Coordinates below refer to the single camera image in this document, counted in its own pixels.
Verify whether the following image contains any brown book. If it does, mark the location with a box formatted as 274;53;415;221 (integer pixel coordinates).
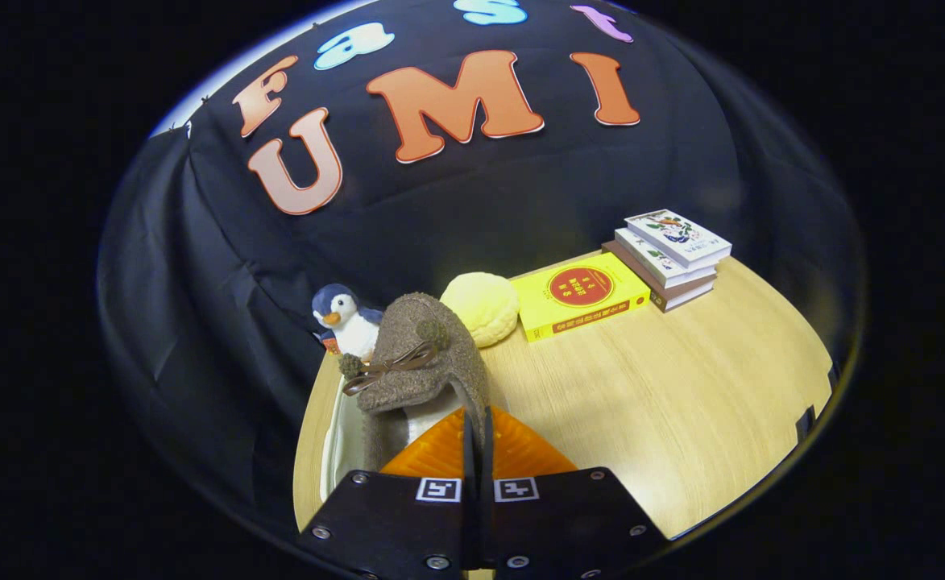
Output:
601;240;717;313

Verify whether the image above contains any white book with green print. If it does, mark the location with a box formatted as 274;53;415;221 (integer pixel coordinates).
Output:
614;228;719;289

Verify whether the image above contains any yellow round plush cushion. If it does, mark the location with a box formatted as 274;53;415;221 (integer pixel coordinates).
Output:
440;271;520;349

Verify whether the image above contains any cream fabric storage box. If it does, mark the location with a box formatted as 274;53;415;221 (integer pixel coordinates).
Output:
319;379;367;504

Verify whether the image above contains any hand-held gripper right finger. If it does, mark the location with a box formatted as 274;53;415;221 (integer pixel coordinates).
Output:
482;407;670;580

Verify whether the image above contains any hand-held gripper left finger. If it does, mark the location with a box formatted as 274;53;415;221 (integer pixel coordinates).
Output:
295;407;477;580

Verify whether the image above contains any black backdrop cloth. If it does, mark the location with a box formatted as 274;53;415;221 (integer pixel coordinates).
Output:
97;0;864;516

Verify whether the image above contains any brown fuzzy shoe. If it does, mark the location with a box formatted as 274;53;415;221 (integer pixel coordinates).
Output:
338;292;493;472

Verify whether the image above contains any yellow book with red circle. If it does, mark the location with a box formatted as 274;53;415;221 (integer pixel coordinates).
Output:
511;252;652;343

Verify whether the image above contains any penguin plush toy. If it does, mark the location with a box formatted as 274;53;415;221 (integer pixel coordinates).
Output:
311;283;384;359

